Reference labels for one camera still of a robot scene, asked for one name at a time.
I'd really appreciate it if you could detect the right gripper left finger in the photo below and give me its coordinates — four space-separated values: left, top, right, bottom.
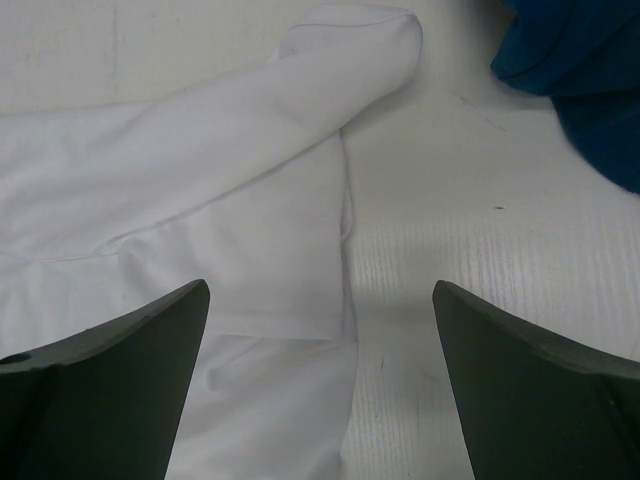
1 280 210 479

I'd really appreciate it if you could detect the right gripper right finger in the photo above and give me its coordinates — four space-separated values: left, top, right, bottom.
432 281 639 479

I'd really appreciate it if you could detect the white t shirt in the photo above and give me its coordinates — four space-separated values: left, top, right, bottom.
1 5 423 479

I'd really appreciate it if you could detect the blue printed t shirt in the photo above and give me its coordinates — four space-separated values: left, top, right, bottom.
491 0 639 193

